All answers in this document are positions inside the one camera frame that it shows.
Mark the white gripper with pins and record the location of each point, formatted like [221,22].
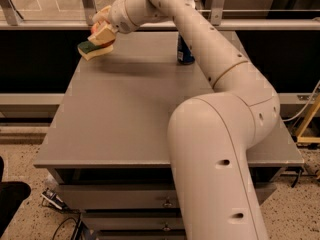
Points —
[120,16]

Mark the red apple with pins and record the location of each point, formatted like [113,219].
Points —
[94,27]

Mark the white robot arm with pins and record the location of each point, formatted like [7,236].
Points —
[208,135]

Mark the green and yellow sponge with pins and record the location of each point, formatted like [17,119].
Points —
[88,50]

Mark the blue soda can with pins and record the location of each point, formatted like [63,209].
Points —
[184,55]

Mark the grey drawer cabinet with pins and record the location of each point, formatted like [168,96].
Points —
[112,124]

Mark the top grey drawer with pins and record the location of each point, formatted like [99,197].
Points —
[134,196]

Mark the grey drawer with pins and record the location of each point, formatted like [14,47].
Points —
[133,221]
[141,235]
[134,196]

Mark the small device on floor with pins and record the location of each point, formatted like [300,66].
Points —
[52,198]

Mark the black chair part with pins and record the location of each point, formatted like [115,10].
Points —
[12,194]

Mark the middle grey drawer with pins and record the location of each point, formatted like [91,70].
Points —
[133,221]

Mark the bottom grey drawer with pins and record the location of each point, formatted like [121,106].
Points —
[141,235]

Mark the metal railing frame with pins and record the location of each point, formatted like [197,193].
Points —
[228,15]

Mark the yellow wooden frame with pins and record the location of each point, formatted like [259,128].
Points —
[299,133]

